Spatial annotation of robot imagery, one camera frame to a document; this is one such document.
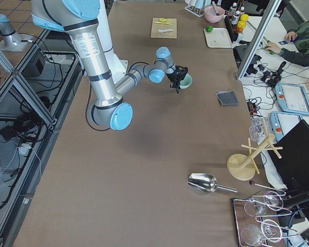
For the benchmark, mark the bamboo cutting board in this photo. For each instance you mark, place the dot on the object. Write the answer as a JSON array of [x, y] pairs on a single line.
[[163, 28]]

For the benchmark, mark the wooden mug tree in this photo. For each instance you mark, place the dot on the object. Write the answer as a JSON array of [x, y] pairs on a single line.
[[243, 167]]

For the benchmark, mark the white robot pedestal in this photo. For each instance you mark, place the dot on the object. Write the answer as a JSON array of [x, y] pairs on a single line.
[[117, 66]]

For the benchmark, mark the blue teach pendant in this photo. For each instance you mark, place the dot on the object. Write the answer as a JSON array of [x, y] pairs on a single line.
[[283, 122], [292, 98]]

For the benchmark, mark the blue teach pendant lower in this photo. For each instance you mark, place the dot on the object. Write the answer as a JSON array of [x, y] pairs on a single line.
[[283, 122]]

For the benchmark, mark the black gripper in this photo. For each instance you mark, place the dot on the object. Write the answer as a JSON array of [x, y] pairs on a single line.
[[173, 75]]

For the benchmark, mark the yellow plastic knife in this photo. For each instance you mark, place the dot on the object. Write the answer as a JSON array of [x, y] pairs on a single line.
[[163, 23]]

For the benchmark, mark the green lime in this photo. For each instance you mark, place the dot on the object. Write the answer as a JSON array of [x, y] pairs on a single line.
[[209, 29]]

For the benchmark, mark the lower wine glass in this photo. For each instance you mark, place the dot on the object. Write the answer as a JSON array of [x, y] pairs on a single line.
[[261, 235]]

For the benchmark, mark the person's right hand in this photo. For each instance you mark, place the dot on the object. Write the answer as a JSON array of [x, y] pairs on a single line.
[[291, 36]]

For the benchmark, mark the upper wine glass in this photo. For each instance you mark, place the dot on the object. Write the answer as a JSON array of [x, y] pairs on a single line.
[[261, 205]]

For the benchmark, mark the pink mixing bowl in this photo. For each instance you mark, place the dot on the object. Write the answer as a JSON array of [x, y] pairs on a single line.
[[211, 16]]

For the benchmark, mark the dark grey cloth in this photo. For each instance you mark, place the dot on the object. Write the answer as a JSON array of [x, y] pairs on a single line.
[[226, 98]]

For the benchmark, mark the blue teach pendant upper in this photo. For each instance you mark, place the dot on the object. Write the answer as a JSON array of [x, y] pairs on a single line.
[[292, 98]]

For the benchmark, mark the person's left hand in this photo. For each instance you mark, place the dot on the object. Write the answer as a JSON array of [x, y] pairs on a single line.
[[271, 46]]

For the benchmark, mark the black monitor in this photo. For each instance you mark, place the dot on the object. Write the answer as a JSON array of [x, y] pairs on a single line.
[[293, 166]]

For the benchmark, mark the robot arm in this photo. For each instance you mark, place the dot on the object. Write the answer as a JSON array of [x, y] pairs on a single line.
[[87, 25]]

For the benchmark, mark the white plastic tray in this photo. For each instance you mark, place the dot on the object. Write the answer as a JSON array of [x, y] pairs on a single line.
[[217, 38]]

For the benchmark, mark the wine glass rack tray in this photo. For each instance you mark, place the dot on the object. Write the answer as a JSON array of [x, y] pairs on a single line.
[[263, 220]]

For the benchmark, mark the aluminium frame post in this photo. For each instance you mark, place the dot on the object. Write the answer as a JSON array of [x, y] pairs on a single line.
[[259, 33]]

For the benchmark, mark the person in green jacket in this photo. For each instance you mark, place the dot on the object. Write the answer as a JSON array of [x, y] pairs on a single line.
[[302, 44]]

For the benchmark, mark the clear crystal glass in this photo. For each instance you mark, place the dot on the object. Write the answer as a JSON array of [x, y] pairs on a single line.
[[259, 128]]

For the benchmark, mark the metal scoop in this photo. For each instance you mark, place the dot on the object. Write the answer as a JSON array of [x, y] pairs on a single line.
[[207, 183]]

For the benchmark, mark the white dish rack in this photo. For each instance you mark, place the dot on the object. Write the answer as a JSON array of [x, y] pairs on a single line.
[[195, 7]]

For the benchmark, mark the white plastic spoon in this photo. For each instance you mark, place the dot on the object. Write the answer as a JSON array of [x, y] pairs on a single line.
[[165, 30]]

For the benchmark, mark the light green bowl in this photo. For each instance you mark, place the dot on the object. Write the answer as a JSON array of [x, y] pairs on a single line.
[[186, 82]]

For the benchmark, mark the yellow squeeze bottle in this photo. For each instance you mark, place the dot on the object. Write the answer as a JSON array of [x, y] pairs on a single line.
[[241, 24]]

